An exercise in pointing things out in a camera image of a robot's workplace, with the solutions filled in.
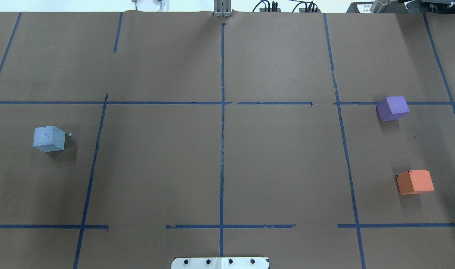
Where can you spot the light blue foam block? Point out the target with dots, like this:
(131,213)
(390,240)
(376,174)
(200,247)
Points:
(49,139)

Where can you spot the purple foam block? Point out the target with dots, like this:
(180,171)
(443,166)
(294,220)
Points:
(392,108)

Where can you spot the orange foam block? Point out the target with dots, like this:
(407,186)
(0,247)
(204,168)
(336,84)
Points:
(414,182)

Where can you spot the brown paper table cover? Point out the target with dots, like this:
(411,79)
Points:
(255,135)

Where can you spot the silver metal cup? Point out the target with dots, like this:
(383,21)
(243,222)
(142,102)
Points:
(379,6)

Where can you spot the aluminium frame post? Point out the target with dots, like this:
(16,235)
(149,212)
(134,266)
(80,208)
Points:
(222,8)

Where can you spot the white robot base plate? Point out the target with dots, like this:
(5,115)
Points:
(221,263)

